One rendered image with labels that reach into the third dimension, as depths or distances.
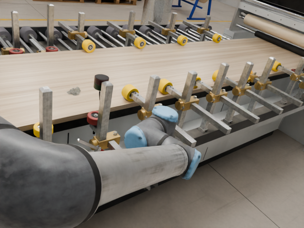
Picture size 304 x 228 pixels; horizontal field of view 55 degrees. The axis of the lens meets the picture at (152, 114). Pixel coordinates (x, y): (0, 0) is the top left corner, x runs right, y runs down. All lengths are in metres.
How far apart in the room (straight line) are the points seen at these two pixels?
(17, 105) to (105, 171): 1.08
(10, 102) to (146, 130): 0.81
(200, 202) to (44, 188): 2.10
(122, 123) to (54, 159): 1.31
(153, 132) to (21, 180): 0.58
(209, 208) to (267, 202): 0.54
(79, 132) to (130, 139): 0.69
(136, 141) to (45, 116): 0.39
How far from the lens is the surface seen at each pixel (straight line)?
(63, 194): 0.37
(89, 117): 1.40
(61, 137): 1.51
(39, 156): 0.37
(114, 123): 1.63
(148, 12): 5.23
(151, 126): 0.90
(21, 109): 1.46
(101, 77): 1.22
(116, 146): 1.32
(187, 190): 2.47
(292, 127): 3.75
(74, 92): 1.60
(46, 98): 1.08
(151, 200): 2.30
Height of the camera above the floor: 1.68
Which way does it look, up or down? 31 degrees down
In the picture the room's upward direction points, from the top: 13 degrees clockwise
